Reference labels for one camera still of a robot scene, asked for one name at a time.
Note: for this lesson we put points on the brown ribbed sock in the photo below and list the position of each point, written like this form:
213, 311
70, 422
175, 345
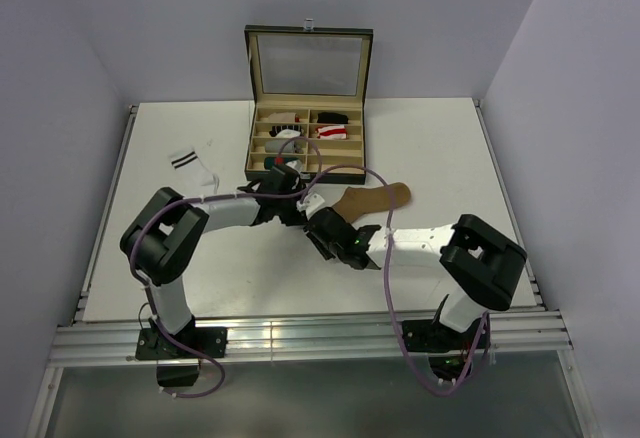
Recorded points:
358, 202

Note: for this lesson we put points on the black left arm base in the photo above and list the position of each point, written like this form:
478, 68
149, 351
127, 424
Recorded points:
178, 366

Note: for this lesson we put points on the rolled black white sock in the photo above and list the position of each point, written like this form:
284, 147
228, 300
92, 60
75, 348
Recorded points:
286, 132

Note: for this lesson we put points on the rolled grey sock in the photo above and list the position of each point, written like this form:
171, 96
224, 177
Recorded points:
283, 146

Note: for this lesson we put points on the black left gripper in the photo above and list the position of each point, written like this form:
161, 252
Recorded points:
294, 220

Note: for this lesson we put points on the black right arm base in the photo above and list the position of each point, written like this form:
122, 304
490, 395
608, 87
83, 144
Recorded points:
447, 349

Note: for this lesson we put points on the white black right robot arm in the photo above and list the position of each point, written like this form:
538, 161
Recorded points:
485, 265

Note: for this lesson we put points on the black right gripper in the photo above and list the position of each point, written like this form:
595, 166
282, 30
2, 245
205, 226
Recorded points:
323, 250

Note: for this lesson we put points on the red white striped sock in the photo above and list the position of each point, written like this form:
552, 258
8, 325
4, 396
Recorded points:
332, 132

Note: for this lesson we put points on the black compartment storage box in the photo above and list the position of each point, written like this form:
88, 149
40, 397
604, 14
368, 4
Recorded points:
297, 72

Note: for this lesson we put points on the rolled teal sock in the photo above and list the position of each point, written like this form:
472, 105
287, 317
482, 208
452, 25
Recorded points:
271, 161

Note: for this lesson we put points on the aluminium table frame rail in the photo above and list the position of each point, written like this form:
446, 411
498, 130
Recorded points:
358, 336

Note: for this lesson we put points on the white sock black stripes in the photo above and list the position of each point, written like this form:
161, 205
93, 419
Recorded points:
197, 178

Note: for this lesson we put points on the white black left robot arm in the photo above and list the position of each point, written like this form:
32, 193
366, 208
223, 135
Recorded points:
162, 239

